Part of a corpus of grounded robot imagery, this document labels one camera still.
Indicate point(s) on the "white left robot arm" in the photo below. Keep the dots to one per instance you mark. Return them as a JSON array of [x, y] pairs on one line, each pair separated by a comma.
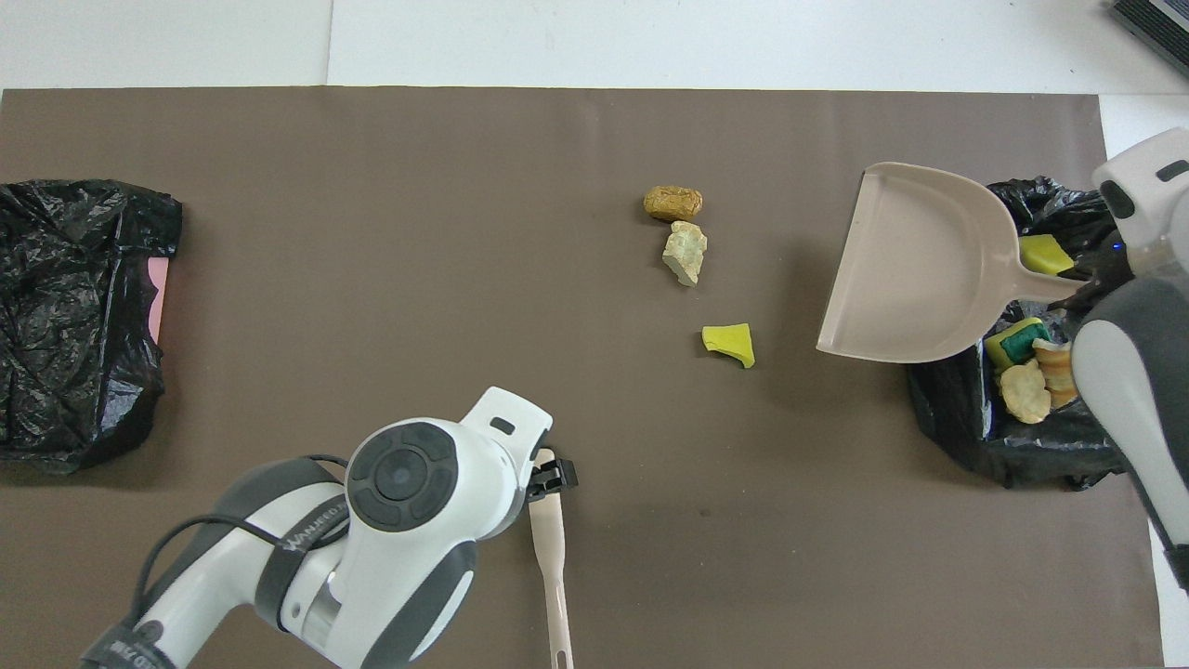
[[409, 492]]

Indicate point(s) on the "brown table mat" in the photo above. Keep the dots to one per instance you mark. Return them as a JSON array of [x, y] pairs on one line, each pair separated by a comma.
[[372, 186]]

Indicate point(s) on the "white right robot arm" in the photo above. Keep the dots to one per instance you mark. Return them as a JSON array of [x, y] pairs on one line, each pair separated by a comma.
[[1124, 372]]

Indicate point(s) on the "pale pink plastic dustpan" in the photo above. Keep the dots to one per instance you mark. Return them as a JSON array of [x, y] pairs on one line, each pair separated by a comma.
[[910, 269]]

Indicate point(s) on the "black ribbed device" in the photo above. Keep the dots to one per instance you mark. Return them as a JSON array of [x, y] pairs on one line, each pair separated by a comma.
[[1156, 28]]

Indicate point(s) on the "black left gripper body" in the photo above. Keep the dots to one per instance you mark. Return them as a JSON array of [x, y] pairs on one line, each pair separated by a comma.
[[537, 483]]

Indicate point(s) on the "brown bread roll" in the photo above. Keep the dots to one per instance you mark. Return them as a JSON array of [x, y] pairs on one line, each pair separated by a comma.
[[673, 203]]

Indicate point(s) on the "black bagged pink trash bin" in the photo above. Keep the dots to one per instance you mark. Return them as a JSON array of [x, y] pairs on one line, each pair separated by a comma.
[[74, 325]]

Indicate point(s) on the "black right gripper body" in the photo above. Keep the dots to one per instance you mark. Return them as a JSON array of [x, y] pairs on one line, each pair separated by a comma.
[[1110, 274]]

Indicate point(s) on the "toy croissant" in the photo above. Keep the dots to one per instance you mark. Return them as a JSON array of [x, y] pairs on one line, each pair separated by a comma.
[[1056, 367], [1025, 395]]

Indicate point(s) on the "yellow green-backed sponge piece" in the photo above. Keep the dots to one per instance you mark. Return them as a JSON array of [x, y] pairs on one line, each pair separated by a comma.
[[1017, 342]]

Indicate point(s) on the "beige hand brush black bristles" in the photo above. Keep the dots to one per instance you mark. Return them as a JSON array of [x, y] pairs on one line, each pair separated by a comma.
[[548, 539]]

